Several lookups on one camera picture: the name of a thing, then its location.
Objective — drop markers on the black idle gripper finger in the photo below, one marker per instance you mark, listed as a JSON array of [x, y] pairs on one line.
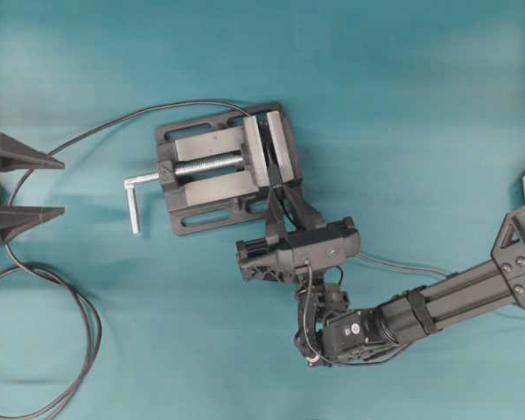
[[14, 220], [15, 155]]

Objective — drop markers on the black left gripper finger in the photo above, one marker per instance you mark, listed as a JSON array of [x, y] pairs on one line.
[[275, 229]]

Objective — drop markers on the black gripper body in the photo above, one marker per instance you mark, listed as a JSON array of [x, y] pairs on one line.
[[299, 252]]

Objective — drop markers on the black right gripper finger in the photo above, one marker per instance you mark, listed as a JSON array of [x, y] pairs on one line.
[[303, 216]]

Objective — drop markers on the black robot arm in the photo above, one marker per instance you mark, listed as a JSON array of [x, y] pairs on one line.
[[331, 333]]

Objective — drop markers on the grey bench vise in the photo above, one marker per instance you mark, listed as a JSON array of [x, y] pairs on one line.
[[215, 169]]

